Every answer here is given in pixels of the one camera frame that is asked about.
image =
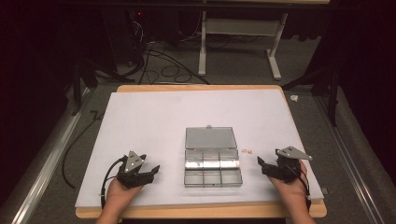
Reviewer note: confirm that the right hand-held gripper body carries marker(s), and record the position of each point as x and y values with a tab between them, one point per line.
289	169

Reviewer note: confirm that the black metal stand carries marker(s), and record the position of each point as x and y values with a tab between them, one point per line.
333	93
77	87

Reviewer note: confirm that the crumpled white paper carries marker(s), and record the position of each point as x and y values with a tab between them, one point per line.
294	98

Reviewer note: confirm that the wooden table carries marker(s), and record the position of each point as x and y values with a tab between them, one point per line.
193	212

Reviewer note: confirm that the aluminium floor rail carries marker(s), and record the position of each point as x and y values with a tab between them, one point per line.
351	168
43	174

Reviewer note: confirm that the person's right hand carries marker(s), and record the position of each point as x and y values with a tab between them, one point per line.
294	189

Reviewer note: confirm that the white metal desk frame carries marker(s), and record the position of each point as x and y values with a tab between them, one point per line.
241	27

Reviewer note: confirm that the person's left hand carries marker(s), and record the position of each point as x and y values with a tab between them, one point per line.
120	194

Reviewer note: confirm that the dark computer tower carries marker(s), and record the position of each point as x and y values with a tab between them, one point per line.
124	37

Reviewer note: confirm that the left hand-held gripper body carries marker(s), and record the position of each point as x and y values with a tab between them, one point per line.
133	161

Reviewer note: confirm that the clear plastic compartment box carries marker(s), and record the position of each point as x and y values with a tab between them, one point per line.
211	161

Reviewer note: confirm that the white table mat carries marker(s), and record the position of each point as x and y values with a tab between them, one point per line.
162	124

